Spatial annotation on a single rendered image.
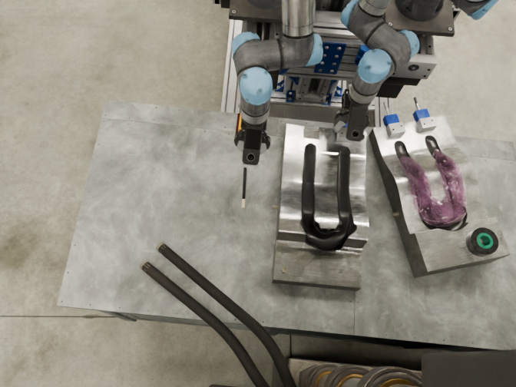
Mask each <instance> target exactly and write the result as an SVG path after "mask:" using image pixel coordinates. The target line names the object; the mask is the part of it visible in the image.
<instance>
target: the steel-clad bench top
mask: <svg viewBox="0 0 516 387"><path fill-rule="evenodd" d="M277 124H278V126H277ZM286 124H298V125H305V127H307V128H315V129H319V127H327V128H333V125H334V123H326V122H318V121H304V120H297V119H289V118H281V117H268V118H267V122H266V132H267V134H266V135H268V136H269V137H270V138H271V142H270V147H269V149H268V150H267V151H266V152H265V153H264V154H261V155H260V161H259V166H258V167H255V166H247V165H243V162H242V159H243V153H242V152H240V151H239V150H238V149H237V147H236V145H235V143H234V136H235V132H236V125H237V113H229V112H222V111H207V110H199V109H192V108H184V107H170V106H162V105H154V104H140V103H132V102H124V101H110V100H106V101H105V105H104V110H103V114H102V117H101V123H100V127H99V130H98V136H97V140H96V143H95V146H94V153H93V156H92V159H91V165H90V169H89V172H88V178H87V182H86V185H85V189H84V194H83V198H82V202H81V207H80V210H79V214H78V220H77V223H76V227H75V231H74V236H73V240H72V243H71V249H70V253H69V256H68V262H67V266H66V269H65V272H64V279H63V282H62V285H61V291H60V295H59V298H58V304H57V306H68V307H76V308H84V309H99V310H106V311H114V312H122V313H136V314H144V315H152V316H167V317H175V318H183V319H198V320H202V319H201V318H200V317H199V316H198V315H196V314H195V313H194V312H193V311H191V310H190V309H189V308H188V307H186V306H185V305H184V304H183V303H182V302H181V301H180V300H178V299H177V298H176V297H175V296H173V295H172V294H171V293H169V292H168V291H167V290H166V289H165V288H163V287H162V286H161V285H160V284H159V283H158V282H156V281H155V280H154V279H152V278H151V277H150V276H149V275H147V274H146V273H145V272H144V271H143V270H142V269H141V268H140V264H141V262H142V261H144V260H146V261H148V262H149V263H151V264H152V265H153V266H155V267H156V268H157V269H158V270H160V271H161V272H162V273H163V274H164V275H165V276H167V277H168V278H169V279H170V280H172V281H173V282H174V283H176V284H177V285H178V286H179V287H180V288H181V289H183V290H184V291H185V292H186V293H188V294H189V295H190V296H192V297H193V298H194V299H195V300H196V301H197V302H199V303H200V304H201V305H202V306H204V307H205V308H206V309H208V310H209V311H210V312H211V313H212V314H214V315H215V316H216V317H217V318H218V319H219V320H220V321H221V322H222V323H236V324H243V323H241V321H239V320H238V319H237V318H236V317H235V316H234V315H232V314H231V313H230V312H229V311H228V310H226V309H225V308H224V307H223V306H221V305H220V304H219V303H218V302H217V301H216V300H215V299H214V298H213V297H211V296H210V295H209V294H208V293H206V292H205V291H204V290H203V289H202V288H200V287H199V286H198V285H197V284H196V283H195V282H194V281H193V280H192V279H190V278H189V277H188V276H187V275H185V274H184V273H183V272H182V271H181V270H179V269H178V268H177V267H176V266H175V265H174V264H172V262H171V261H169V260H168V259H167V258H166V257H165V256H163V255H162V254H161V253H159V252H158V251H157V250H156V246H157V244H158V243H160V242H163V243H165V244H166V245H167V246H168V247H170V248H171V249H172V250H173V251H174V252H175V253H176V254H177V255H179V256H180V257H181V258H182V259H184V260H185V261H186V262H187V263H189V264H190V265H191V266H192V267H193V268H194V269H195V270H197V271H198V272H199V273H200V274H202V275H203V276H204V277H205V278H207V279H208V280H209V281H210V282H211V283H212V284H213V285H215V286H216V287H217V288H218V289H219V290H221V291H222V292H223V293H224V294H226V295H227V296H228V297H229V298H231V299H232V300H233V301H234V302H235V303H236V304H237V305H238V306H240V307H241V308H242V309H244V310H245V311H246V312H247V313H249V314H250V315H251V316H252V317H253V318H254V319H255V320H256V321H257V322H258V323H260V325H261V326H266V327H274V328H282V329H297V330H305V331H313V332H327V333H335V334H343V335H351V336H365V337H373V338H381V339H396V340H404V341H412V342H426V343H434V344H442V345H450V346H465V347H473V348H481V349H496V350H516V142H512V141H498V140H490V139H482V138H475V137H460V136H454V138H455V141H456V144H457V145H458V147H459V148H460V150H461V151H462V152H463V153H464V155H465V156H466V157H467V158H468V159H469V160H470V161H471V163H472V165H473V167H474V169H475V173H476V175H477V178H478V184H479V188H480V192H481V198H482V201H483V204H484V207H485V210H486V213H487V215H488V218H492V217H496V218H497V220H498V223H499V226H500V228H501V231H502V233H503V235H504V238H505V241H506V244H507V245H508V249H509V251H510V253H511V255H508V256H505V257H503V258H500V259H498V260H495V261H493V262H490V263H483V264H479V265H475V266H469V267H465V268H461V269H457V270H450V271H446V272H443V273H436V274H432V275H428V276H421V277H418V278H414V276H413V274H412V269H411V267H410V264H409V260H408V257H407V254H406V251H405V248H404V245H403V242H402V238H401V235H400V232H399V229H398V226H397V223H396V221H395V217H393V216H392V214H393V211H392V207H391V204H390V202H389V197H388V194H387V192H386V189H385V185H384V183H383V179H382V175H381V173H380V170H379V166H378V164H377V160H376V158H375V154H374V151H373V149H372V145H371V141H370V139H369V134H370V132H371V131H372V129H373V128H374V127H367V128H366V129H365V130H364V131H365V132H366V157H365V201H366V206H367V210H368V217H369V240H368V242H367V243H366V244H365V246H364V247H363V248H362V288H361V289H359V290H358V291H350V290H342V289H327V288H319V287H311V286H297V285H289V284H282V283H272V276H273V258H274V249H275V239H276V222H277V213H278V210H276V209H273V208H272V207H273V205H278V203H279V194H280V176H281V167H282V157H283V139H284V134H285V129H286ZM276 132H277V134H276ZM244 167H246V197H245V207H244V208H243V207H242V196H243V168H244ZM354 307H355V310H354Z"/></svg>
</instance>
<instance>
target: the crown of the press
mask: <svg viewBox="0 0 516 387"><path fill-rule="evenodd" d="M422 387H516V350H501V351H480V352H440V353H427V354H424V355H423V357H422Z"/></svg>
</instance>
